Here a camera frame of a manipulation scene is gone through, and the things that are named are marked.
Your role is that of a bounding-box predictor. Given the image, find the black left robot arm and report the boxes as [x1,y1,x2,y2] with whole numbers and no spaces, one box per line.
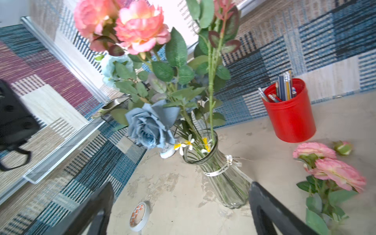
[1,80,41,172]

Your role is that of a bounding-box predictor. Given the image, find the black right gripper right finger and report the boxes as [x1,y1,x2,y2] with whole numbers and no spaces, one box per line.
[249,182,317,235]

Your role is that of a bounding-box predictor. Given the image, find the red pencil cup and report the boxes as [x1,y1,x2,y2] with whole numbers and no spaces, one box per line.
[262,78,316,143]

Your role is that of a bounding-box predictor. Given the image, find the light blue rose stem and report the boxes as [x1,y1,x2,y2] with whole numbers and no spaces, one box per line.
[95,54,134,88]

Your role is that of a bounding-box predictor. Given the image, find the grey blue rose stem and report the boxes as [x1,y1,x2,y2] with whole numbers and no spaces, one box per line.
[110,98,206,150]

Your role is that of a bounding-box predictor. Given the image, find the pencils in red cup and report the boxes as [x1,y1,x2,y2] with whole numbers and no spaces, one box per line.
[258,70,297,103]

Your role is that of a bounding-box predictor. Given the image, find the clear glass vase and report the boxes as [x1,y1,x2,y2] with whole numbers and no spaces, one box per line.
[183,129,253,209]

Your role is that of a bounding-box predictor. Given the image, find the white blue alarm clock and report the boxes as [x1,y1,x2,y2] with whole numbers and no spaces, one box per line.
[160,144,176,159]

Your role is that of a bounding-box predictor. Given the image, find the white tape roll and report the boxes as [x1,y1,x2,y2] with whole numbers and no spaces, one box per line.
[129,202,150,232]

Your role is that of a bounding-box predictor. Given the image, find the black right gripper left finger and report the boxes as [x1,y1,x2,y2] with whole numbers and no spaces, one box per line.
[45,182,114,235]

